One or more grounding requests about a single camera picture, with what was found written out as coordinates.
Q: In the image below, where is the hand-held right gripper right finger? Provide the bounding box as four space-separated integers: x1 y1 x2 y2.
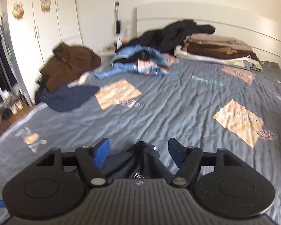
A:
168 137 245 188

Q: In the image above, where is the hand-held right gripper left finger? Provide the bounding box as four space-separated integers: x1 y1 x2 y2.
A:
35 138 110 188

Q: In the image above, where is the black printed t-shirt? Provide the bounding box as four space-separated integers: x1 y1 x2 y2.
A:
99 141 176 184

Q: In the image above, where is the stack of folded brown clothes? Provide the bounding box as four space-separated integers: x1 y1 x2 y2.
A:
174 34 264 72

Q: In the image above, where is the black clothes rack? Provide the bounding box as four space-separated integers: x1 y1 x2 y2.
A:
0 14 35 106

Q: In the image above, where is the row of hanging clothes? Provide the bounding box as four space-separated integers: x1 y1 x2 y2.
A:
0 16 21 104

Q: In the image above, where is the grey-blue printed quilt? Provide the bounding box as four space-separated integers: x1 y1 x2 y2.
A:
0 52 281 225

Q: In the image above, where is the navy blue garment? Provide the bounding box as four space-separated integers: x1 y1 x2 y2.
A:
35 84 100 112

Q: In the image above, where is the row of shoes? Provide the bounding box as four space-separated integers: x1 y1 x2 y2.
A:
0 91 31 136

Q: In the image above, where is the brown jacket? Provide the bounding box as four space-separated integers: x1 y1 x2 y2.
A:
39 43 102 93

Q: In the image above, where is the light blue denim garment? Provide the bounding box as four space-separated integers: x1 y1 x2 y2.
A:
95 44 171 80

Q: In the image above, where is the black puffy jacket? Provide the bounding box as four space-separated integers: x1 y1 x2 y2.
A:
128 19 216 53

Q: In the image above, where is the black hanging brush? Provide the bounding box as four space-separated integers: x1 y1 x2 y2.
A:
115 1 122 34

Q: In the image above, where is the white wardrobe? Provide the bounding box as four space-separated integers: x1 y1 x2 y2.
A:
0 0 83 106

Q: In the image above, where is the white headboard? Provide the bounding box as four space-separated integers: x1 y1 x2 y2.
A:
136 2 281 69

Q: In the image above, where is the cartoon mouse sticker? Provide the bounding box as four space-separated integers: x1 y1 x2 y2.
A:
40 0 52 13
12 2 24 20

